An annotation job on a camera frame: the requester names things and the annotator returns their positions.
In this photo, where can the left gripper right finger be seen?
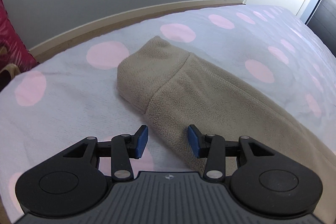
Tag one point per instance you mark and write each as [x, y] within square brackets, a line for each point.
[259, 178]

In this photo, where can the grey pink-dotted bed sheet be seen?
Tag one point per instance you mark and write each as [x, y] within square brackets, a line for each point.
[74, 94]

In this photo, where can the red printed bag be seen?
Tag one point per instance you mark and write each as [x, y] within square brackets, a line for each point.
[15, 57]

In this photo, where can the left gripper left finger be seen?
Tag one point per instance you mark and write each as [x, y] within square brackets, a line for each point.
[79, 177]

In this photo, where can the wooden bed frame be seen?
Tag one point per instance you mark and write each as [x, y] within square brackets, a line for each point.
[69, 39]

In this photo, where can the beige fleece jacket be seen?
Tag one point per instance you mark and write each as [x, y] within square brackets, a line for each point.
[173, 88]

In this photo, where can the black wardrobe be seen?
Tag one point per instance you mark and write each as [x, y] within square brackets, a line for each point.
[323, 23]

